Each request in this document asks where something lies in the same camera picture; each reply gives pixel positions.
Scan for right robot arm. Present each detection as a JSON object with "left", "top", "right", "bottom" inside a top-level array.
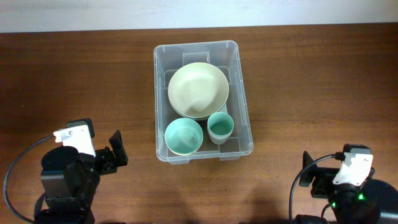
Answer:
[{"left": 289, "top": 151, "right": 397, "bottom": 223}]

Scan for clear plastic storage bin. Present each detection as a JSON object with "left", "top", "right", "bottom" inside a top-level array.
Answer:
[{"left": 154, "top": 40, "right": 254, "bottom": 164}]

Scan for green cup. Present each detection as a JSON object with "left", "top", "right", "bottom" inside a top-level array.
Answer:
[{"left": 207, "top": 112, "right": 234, "bottom": 144}]

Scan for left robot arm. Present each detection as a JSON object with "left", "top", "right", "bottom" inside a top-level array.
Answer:
[{"left": 34, "top": 131, "right": 128, "bottom": 224}]

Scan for blue bowl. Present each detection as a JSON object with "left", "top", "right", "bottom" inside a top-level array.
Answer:
[{"left": 171, "top": 103, "right": 228, "bottom": 121}]

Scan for cream bowl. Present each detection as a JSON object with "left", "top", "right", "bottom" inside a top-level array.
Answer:
[{"left": 167, "top": 62, "right": 229, "bottom": 118}]

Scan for green bowl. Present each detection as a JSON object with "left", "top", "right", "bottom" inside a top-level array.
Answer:
[{"left": 164, "top": 118, "right": 203, "bottom": 156}]

